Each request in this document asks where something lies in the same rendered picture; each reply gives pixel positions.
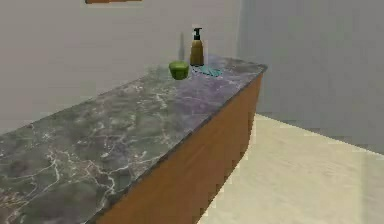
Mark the green cup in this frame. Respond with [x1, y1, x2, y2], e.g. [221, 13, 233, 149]
[168, 60, 191, 81]

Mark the teal cloth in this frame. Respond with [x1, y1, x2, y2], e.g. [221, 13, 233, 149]
[191, 64, 224, 78]

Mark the wooden counter with marble top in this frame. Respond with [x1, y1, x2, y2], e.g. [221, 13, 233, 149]
[0, 55, 269, 224]

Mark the brown pump soap bottle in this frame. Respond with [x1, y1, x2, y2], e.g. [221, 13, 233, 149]
[189, 27, 205, 67]

